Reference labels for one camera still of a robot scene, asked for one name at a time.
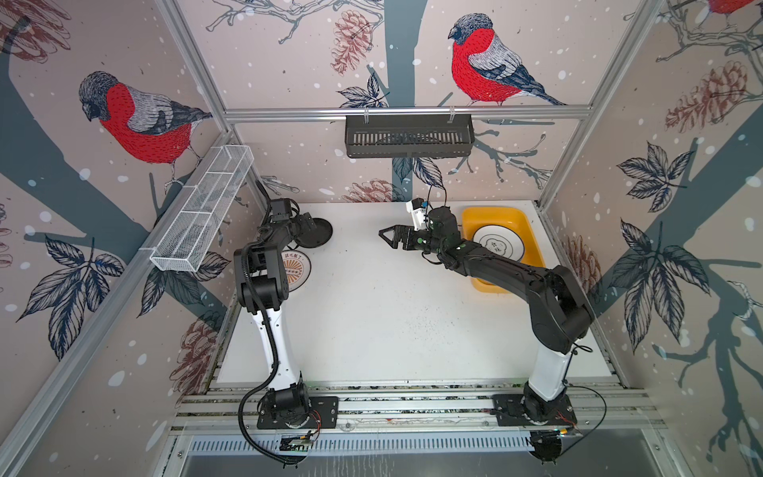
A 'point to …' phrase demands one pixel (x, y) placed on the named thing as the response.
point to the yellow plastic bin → (475, 219)
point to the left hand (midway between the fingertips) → (301, 222)
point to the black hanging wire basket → (410, 135)
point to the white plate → (501, 240)
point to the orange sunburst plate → (297, 267)
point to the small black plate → (317, 237)
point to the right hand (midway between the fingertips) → (387, 236)
